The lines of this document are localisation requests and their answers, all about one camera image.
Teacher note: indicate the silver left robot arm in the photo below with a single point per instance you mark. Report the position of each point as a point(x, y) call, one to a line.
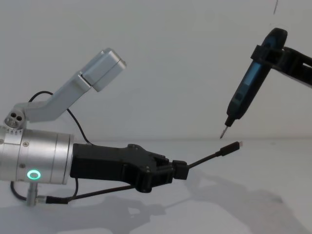
point(46, 156)

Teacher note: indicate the black electric screwdriver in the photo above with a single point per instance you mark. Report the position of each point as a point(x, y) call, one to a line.
point(243, 97)

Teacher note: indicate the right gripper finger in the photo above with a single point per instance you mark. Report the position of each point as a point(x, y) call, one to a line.
point(292, 65)
point(282, 39)

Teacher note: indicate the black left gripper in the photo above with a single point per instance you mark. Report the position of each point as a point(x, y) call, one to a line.
point(104, 162)

